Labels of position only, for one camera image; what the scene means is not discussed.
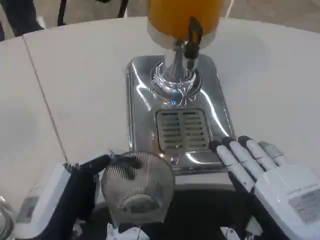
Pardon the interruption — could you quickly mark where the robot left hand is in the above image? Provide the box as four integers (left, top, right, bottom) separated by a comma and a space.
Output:
14, 153, 115, 240

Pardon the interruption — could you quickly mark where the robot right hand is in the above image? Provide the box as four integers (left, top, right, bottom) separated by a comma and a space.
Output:
209, 135, 320, 240

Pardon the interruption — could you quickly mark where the clear ribbed glass cup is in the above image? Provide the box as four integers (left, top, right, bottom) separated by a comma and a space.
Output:
100, 150, 176, 225

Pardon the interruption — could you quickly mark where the robot dark torso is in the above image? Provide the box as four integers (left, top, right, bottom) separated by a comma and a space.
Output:
71, 184, 286, 240

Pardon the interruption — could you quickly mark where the steel drip tray grid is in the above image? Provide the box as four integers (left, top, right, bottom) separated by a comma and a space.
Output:
155, 109, 210, 152

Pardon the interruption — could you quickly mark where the orange juice dispenser steel base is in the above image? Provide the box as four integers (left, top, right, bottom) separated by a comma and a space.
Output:
125, 0, 236, 186

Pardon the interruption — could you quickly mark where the black tap lever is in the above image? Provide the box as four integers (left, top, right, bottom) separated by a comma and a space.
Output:
183, 15, 204, 60

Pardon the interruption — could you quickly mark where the black stand leg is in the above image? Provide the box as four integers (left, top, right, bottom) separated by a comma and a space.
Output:
56, 0, 69, 26
116, 0, 130, 19

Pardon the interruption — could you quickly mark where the person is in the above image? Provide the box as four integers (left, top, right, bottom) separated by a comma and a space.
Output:
0, 0, 47, 41

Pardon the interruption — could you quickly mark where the thin white cable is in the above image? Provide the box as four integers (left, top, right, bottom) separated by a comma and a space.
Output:
223, 0, 237, 19

